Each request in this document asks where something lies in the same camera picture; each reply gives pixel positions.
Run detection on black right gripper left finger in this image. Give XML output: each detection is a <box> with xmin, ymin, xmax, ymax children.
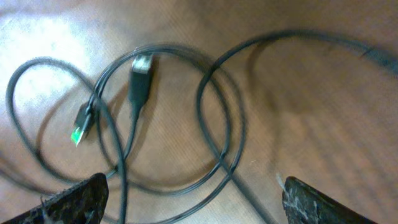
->
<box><xmin>3</xmin><ymin>173</ymin><xmax>109</xmax><ymax>224</ymax></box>

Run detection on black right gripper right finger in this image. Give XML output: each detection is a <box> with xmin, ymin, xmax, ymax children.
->
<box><xmin>282</xmin><ymin>176</ymin><xmax>376</xmax><ymax>224</ymax></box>

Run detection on black USB cable bundle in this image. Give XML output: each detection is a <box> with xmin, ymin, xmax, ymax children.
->
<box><xmin>6</xmin><ymin>43</ymin><xmax>248</xmax><ymax>224</ymax></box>

